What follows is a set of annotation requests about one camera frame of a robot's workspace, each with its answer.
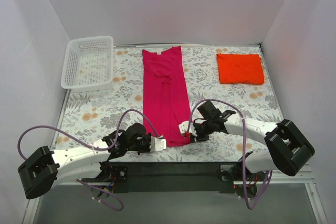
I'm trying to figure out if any pink t shirt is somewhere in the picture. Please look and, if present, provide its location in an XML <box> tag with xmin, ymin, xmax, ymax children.
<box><xmin>142</xmin><ymin>46</ymin><xmax>191</xmax><ymax>147</ymax></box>

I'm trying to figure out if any white plastic basket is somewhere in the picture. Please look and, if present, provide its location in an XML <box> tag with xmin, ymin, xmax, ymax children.
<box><xmin>61</xmin><ymin>36</ymin><xmax>114</xmax><ymax>92</ymax></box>

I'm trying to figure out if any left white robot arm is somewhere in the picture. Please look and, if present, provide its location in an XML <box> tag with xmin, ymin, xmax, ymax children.
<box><xmin>18</xmin><ymin>123</ymin><xmax>154</xmax><ymax>199</ymax></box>

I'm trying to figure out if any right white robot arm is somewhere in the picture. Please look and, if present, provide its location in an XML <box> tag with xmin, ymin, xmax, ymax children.
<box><xmin>189</xmin><ymin>99</ymin><xmax>315</xmax><ymax>181</ymax></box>

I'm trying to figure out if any floral table mat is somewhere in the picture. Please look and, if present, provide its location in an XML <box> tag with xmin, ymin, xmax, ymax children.
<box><xmin>53</xmin><ymin>47</ymin><xmax>282</xmax><ymax>162</ymax></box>

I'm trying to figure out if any folded orange t shirt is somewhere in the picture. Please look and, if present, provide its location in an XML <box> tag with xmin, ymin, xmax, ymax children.
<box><xmin>217</xmin><ymin>54</ymin><xmax>265</xmax><ymax>85</ymax></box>

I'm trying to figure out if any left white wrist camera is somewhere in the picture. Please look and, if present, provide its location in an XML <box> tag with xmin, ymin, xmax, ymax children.
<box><xmin>150</xmin><ymin>136</ymin><xmax>167</xmax><ymax>152</ymax></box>

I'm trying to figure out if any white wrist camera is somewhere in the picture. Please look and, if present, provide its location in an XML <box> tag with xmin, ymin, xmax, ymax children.
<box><xmin>178</xmin><ymin>121</ymin><xmax>197</xmax><ymax>143</ymax></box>
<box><xmin>150</xmin><ymin>136</ymin><xmax>167</xmax><ymax>152</ymax></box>

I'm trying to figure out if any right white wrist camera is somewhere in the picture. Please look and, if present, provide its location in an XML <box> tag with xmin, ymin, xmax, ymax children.
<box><xmin>178</xmin><ymin>121</ymin><xmax>197</xmax><ymax>143</ymax></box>

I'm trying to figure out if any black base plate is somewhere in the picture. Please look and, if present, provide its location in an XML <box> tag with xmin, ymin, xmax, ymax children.
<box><xmin>94</xmin><ymin>162</ymin><xmax>243</xmax><ymax>194</ymax></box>

